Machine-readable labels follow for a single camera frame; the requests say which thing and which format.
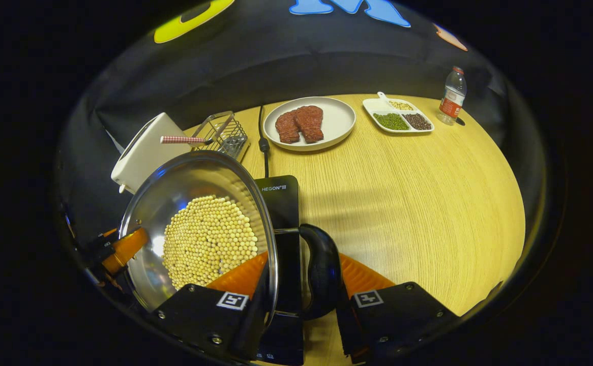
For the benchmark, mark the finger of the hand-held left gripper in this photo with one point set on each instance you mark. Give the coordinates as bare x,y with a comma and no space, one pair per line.
126,249

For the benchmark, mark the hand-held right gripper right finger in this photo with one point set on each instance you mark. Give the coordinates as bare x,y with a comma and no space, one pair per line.
403,315

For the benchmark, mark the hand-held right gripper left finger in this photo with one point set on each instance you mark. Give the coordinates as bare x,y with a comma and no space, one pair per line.
256,325

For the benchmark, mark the heap of soybeans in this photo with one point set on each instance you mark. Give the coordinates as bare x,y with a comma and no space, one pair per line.
210,241

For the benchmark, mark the black induction cooktop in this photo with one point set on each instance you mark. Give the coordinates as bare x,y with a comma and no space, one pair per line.
286,203

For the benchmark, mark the heap of green beans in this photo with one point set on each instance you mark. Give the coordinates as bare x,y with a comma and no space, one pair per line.
391,121

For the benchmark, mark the heap of dark red beans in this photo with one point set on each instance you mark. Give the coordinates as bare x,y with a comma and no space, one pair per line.
418,121

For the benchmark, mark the brown meat slice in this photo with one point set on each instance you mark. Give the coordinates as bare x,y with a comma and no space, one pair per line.
310,123
287,127

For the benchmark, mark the white round plate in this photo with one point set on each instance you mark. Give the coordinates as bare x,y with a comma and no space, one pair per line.
339,119

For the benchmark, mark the small heap of yellow beans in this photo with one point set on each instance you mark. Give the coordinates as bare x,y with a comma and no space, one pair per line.
402,105

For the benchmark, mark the white divided dish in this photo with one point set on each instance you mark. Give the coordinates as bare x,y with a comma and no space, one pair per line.
378,105

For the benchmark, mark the clear water bottle red label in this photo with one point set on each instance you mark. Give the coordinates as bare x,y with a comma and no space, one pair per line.
451,101

